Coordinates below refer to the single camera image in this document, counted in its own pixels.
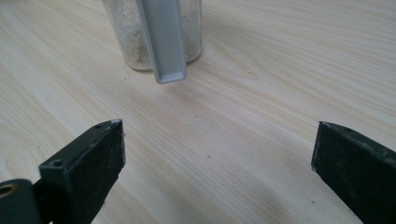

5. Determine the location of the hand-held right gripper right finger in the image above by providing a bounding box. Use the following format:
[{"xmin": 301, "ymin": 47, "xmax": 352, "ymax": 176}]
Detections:
[{"xmin": 311, "ymin": 120, "xmax": 396, "ymax": 224}]

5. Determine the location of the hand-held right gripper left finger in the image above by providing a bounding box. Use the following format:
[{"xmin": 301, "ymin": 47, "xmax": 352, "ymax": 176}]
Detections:
[{"xmin": 32, "ymin": 119, "xmax": 126, "ymax": 224}]

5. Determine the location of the clear jar with grey lid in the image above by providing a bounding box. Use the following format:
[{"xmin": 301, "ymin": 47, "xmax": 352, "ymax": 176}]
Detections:
[{"xmin": 102, "ymin": 0, "xmax": 204, "ymax": 85}]

